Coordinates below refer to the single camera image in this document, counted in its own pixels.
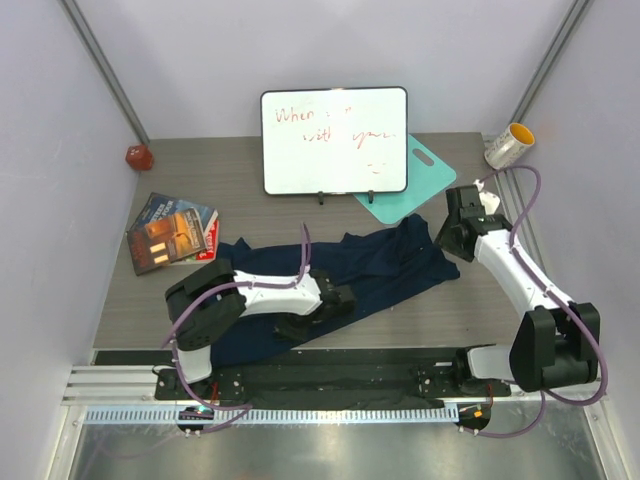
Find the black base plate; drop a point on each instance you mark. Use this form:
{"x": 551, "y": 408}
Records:
{"x": 426, "y": 373}

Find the dark blue t shirt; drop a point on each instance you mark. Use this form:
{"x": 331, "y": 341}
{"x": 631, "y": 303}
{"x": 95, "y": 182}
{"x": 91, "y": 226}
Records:
{"x": 383, "y": 269}

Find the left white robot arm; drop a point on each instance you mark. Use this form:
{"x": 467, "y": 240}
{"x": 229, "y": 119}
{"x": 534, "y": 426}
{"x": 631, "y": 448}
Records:
{"x": 207, "y": 304}

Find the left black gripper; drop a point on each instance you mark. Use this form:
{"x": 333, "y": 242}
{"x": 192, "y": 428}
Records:
{"x": 289, "y": 333}

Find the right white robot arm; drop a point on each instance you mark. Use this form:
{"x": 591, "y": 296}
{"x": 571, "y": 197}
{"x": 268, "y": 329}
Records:
{"x": 549, "y": 349}

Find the dark orange cover book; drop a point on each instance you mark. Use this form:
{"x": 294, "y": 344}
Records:
{"x": 165, "y": 241}

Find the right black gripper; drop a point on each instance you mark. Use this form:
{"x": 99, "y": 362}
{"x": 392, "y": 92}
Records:
{"x": 443, "y": 240}

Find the red cube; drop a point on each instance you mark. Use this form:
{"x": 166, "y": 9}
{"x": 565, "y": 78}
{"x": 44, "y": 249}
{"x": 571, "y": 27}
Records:
{"x": 139, "y": 158}

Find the white mug yellow inside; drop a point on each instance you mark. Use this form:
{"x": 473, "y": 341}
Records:
{"x": 509, "y": 146}

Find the blue nineteen eighty-four book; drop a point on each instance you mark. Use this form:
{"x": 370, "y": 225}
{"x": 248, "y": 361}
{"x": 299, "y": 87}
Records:
{"x": 159, "y": 206}

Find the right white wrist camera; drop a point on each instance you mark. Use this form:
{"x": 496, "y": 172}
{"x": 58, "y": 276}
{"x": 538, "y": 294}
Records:
{"x": 490, "y": 201}

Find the aluminium rail frame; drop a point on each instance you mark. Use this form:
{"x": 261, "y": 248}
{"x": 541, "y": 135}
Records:
{"x": 118, "y": 377}

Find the red paperback book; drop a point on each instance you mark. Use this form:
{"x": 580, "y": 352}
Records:
{"x": 212, "y": 241}

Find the white whiteboard with red writing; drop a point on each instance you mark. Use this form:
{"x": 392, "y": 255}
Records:
{"x": 335, "y": 141}

